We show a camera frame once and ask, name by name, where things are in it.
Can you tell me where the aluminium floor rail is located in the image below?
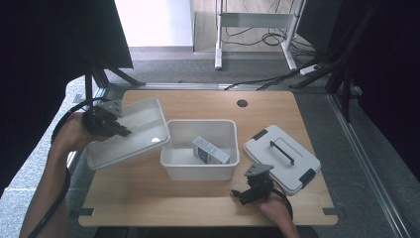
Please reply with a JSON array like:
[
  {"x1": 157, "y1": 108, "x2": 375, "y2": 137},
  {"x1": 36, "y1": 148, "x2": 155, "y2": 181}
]
[
  {"x1": 326, "y1": 92, "x2": 412, "y2": 238},
  {"x1": 19, "y1": 86, "x2": 110, "y2": 238}
]

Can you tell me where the person's left hand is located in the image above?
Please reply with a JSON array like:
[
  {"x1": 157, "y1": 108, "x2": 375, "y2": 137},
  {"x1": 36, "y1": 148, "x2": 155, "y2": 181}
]
[{"x1": 52, "y1": 111, "x2": 108, "y2": 154}]

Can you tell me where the black metal stand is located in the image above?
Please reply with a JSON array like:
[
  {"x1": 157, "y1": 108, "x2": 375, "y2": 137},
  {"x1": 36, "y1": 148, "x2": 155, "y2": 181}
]
[
  {"x1": 82, "y1": 53, "x2": 147, "y2": 110},
  {"x1": 290, "y1": 6, "x2": 377, "y2": 124}
]

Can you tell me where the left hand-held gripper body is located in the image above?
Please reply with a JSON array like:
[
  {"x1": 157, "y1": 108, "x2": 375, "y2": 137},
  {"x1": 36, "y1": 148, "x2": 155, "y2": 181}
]
[{"x1": 81, "y1": 99, "x2": 124, "y2": 138}]

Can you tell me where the black curtain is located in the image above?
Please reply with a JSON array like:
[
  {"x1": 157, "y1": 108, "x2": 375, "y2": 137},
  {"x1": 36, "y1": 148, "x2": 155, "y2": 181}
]
[
  {"x1": 0, "y1": 0, "x2": 134, "y2": 196},
  {"x1": 325, "y1": 0, "x2": 420, "y2": 181}
]

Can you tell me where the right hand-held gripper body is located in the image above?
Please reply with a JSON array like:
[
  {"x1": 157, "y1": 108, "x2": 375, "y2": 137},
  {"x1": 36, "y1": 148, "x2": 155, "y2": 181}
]
[{"x1": 238, "y1": 162, "x2": 275, "y2": 206}]

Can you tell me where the small grey white carton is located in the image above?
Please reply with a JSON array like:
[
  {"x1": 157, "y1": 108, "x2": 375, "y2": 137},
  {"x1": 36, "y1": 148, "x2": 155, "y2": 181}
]
[{"x1": 191, "y1": 135, "x2": 232, "y2": 166}]

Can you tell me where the white metal desk frame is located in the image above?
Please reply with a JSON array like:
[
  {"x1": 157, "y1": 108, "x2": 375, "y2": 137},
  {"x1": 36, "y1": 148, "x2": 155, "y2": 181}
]
[{"x1": 214, "y1": 0, "x2": 306, "y2": 71}]

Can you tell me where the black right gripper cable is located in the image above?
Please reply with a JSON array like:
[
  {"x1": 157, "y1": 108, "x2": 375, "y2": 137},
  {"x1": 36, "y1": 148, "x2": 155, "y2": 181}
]
[{"x1": 271, "y1": 187, "x2": 295, "y2": 221}]

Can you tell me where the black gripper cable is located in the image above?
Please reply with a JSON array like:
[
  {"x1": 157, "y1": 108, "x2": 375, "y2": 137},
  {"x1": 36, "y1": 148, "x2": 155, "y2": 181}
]
[
  {"x1": 271, "y1": 187, "x2": 295, "y2": 221},
  {"x1": 28, "y1": 96, "x2": 112, "y2": 238}
]

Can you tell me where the white bin lid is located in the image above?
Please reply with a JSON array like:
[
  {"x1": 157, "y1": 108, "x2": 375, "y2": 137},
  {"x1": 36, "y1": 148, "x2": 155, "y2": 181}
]
[{"x1": 85, "y1": 96, "x2": 171, "y2": 172}]

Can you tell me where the person's right hand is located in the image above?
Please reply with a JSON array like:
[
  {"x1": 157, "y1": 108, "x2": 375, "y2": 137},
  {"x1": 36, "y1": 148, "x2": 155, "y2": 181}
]
[{"x1": 253, "y1": 197, "x2": 294, "y2": 226}]

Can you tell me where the white lid with black handle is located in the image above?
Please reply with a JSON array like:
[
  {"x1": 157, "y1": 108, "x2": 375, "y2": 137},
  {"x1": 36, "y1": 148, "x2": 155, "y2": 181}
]
[{"x1": 243, "y1": 124, "x2": 322, "y2": 196}]

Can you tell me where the white plastic storage box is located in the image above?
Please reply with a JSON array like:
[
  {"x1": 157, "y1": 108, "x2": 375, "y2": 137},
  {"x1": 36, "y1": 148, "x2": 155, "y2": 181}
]
[{"x1": 159, "y1": 119, "x2": 241, "y2": 182}]

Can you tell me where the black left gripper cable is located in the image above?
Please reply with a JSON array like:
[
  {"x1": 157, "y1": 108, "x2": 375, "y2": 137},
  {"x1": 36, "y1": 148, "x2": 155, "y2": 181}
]
[{"x1": 28, "y1": 96, "x2": 112, "y2": 238}]

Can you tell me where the white power strip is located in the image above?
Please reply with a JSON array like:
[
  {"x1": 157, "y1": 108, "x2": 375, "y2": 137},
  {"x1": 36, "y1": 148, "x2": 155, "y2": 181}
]
[{"x1": 299, "y1": 64, "x2": 320, "y2": 75}]

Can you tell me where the bundle of black floor cables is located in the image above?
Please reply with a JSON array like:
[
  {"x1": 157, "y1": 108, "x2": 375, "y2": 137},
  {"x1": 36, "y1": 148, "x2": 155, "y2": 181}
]
[{"x1": 221, "y1": 26, "x2": 331, "y2": 92}]

